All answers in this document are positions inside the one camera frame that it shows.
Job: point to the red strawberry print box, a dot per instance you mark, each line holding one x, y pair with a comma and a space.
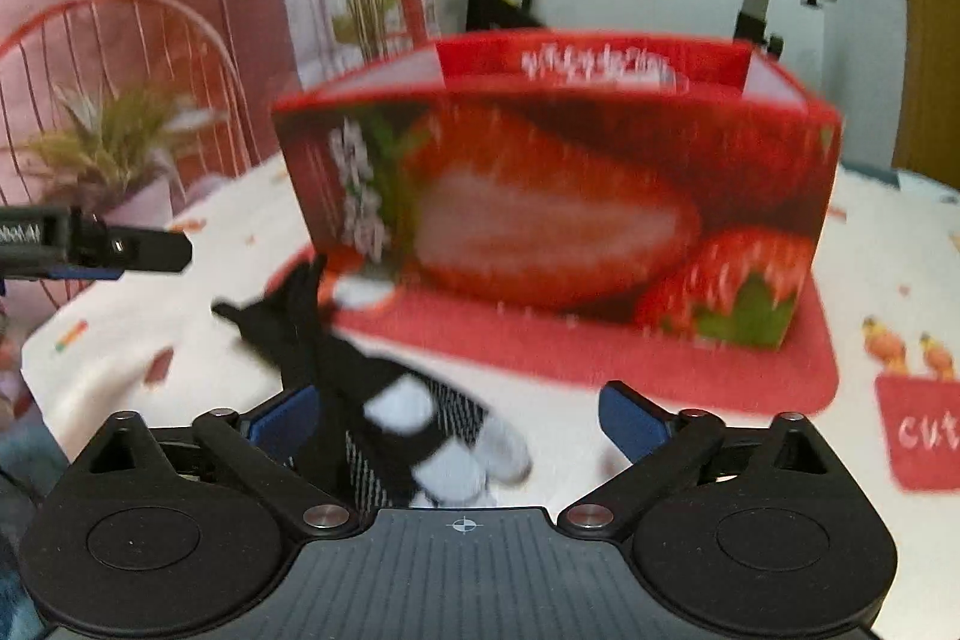
562, 212

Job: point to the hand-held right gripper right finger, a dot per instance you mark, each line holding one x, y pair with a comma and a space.
634, 422

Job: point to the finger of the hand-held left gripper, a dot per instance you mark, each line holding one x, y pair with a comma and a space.
142, 250

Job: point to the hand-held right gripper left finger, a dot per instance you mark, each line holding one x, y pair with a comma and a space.
289, 421

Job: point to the red box lid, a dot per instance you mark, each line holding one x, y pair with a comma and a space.
675, 377

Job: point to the black white plush toy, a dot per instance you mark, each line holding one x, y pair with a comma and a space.
352, 377

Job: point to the wooden door frame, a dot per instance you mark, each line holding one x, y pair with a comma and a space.
930, 48

